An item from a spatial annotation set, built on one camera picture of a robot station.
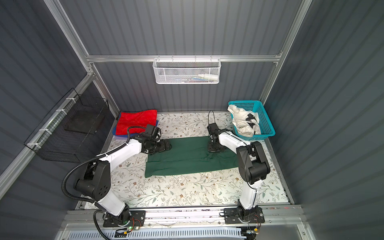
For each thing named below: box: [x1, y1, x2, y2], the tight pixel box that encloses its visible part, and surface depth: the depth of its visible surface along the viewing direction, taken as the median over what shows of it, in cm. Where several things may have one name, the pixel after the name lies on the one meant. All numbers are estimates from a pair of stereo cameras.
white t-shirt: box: [227, 104, 262, 138], surface depth 114 cm
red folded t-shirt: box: [116, 109, 158, 136], surface depth 111 cm
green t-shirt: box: [145, 136, 239, 178], surface depth 94 cm
